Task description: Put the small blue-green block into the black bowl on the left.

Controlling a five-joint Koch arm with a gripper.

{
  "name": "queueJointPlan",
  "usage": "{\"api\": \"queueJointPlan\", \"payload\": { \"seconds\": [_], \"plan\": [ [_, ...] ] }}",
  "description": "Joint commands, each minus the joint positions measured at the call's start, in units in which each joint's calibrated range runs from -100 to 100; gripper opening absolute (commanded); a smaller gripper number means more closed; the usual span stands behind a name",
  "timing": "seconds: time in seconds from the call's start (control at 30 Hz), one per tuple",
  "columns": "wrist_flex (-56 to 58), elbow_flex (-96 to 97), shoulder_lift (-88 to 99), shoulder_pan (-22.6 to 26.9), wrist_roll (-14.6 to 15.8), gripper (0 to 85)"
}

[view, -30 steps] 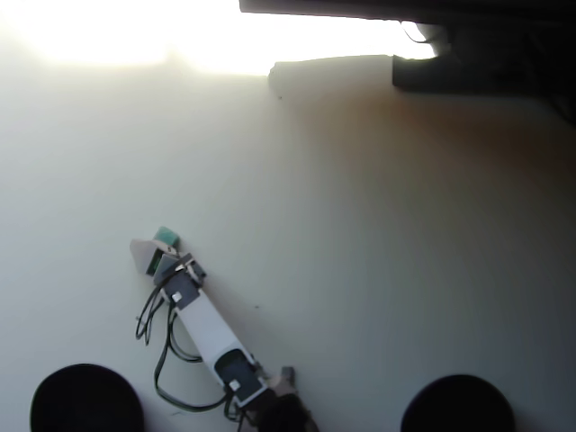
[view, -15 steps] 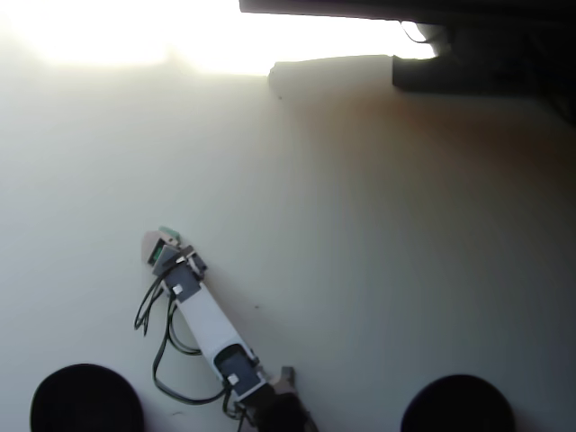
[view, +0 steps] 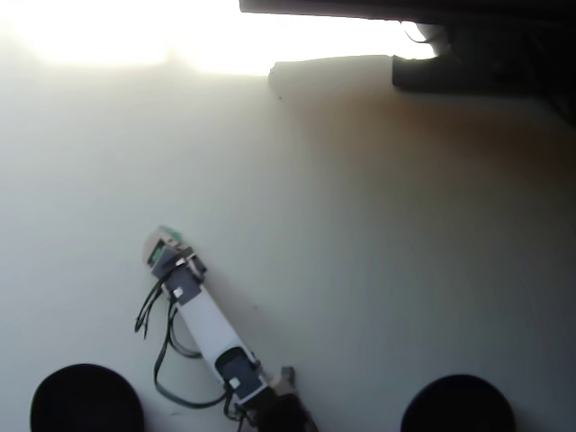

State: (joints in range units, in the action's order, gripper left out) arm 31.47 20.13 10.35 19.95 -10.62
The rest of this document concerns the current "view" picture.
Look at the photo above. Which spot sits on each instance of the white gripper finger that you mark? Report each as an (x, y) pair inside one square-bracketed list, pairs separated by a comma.
[(153, 243)]

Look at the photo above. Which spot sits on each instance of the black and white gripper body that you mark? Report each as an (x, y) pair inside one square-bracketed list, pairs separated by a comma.
[(182, 276)]

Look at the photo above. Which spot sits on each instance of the blue foam cube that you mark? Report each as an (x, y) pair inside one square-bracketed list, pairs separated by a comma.
[(174, 234)]

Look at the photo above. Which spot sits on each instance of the black round bowl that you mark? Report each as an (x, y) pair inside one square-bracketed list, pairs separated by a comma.
[(85, 400), (456, 405)]

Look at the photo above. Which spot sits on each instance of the grey flat box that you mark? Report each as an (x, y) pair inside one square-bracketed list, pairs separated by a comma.
[(328, 71)]

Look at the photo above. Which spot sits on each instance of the dark overhead shelf edge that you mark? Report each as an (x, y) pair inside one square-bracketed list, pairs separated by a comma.
[(405, 8)]

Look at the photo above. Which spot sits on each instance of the black box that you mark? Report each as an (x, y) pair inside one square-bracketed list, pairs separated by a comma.
[(472, 74)]

